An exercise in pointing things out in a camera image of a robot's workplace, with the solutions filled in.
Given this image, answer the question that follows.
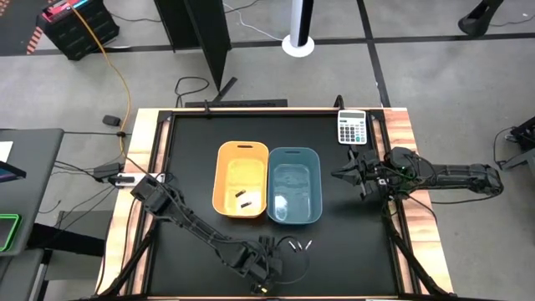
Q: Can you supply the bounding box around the green-edged tray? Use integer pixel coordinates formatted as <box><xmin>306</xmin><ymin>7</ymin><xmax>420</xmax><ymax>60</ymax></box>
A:
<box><xmin>0</xmin><ymin>213</ymin><xmax>23</xmax><ymax>253</ymax></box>

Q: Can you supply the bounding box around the grey side desk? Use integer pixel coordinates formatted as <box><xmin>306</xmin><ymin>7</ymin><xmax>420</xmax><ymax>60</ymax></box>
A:
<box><xmin>0</xmin><ymin>128</ymin><xmax>65</xmax><ymax>257</ymax></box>

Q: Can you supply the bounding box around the white desk calculator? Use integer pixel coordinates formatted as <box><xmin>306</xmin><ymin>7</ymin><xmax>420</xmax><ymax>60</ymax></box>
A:
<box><xmin>337</xmin><ymin>109</ymin><xmax>368</xmax><ymax>146</ymax></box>

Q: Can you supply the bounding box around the black diagonal frame strut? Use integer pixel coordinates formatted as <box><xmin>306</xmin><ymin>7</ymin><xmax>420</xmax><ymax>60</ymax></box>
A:
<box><xmin>98</xmin><ymin>217</ymin><xmax>158</xmax><ymax>298</ymax></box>
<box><xmin>382</xmin><ymin>207</ymin><xmax>451</xmax><ymax>298</ymax></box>

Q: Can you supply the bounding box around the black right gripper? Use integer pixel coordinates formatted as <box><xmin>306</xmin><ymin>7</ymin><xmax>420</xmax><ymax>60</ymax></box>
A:
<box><xmin>331</xmin><ymin>148</ymin><xmax>394</xmax><ymax>197</ymax></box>

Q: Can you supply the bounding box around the black equipment case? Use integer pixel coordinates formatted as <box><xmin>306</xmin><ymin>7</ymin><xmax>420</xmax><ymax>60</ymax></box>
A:
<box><xmin>36</xmin><ymin>0</ymin><xmax>121</xmax><ymax>62</ymax></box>

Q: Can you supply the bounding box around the black floor cable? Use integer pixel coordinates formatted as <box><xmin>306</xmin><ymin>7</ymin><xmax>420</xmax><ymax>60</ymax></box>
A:
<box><xmin>173</xmin><ymin>75</ymin><xmax>211</xmax><ymax>108</ymax></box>

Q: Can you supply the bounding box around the black power brick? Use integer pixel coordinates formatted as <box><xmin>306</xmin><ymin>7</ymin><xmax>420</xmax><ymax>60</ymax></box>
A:
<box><xmin>92</xmin><ymin>162</ymin><xmax>125</xmax><ymax>182</ymax></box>

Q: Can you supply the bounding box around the white floor cable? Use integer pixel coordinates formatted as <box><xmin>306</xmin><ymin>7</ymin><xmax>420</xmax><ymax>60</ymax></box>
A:
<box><xmin>222</xmin><ymin>2</ymin><xmax>284</xmax><ymax>42</ymax></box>

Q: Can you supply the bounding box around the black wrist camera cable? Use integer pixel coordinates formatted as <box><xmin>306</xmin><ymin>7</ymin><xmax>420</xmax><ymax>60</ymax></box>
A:
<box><xmin>273</xmin><ymin>235</ymin><xmax>311</xmax><ymax>286</ymax></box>

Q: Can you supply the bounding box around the yellow extension cable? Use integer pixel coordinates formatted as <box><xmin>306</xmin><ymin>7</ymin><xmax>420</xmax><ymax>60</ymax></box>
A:
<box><xmin>68</xmin><ymin>3</ymin><xmax>133</xmax><ymax>156</ymax></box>

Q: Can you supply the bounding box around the black partition panel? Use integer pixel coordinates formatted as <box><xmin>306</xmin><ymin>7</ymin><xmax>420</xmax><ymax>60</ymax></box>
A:
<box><xmin>153</xmin><ymin>0</ymin><xmax>238</xmax><ymax>104</ymax></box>

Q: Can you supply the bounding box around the black partition base bar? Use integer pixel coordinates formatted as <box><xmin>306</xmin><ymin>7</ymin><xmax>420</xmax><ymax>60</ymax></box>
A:
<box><xmin>185</xmin><ymin>98</ymin><xmax>289</xmax><ymax>109</ymax></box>

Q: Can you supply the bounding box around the yellow plastic bin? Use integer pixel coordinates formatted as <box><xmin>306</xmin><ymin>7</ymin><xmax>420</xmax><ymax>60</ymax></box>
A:
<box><xmin>211</xmin><ymin>140</ymin><xmax>270</xmax><ymax>219</ymax></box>

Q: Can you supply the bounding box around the black equipment stand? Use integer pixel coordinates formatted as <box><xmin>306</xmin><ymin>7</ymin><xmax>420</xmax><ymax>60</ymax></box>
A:
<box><xmin>492</xmin><ymin>115</ymin><xmax>535</xmax><ymax>171</ymax></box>

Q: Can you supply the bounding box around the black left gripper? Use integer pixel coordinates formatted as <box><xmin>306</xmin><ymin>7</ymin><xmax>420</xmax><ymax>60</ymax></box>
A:
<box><xmin>244</xmin><ymin>236</ymin><xmax>287</xmax><ymax>290</ymax></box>

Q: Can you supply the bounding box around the blue plastic bin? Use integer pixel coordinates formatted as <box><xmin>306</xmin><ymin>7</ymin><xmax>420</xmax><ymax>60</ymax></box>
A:
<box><xmin>266</xmin><ymin>146</ymin><xmax>324</xmax><ymax>225</ymax></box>

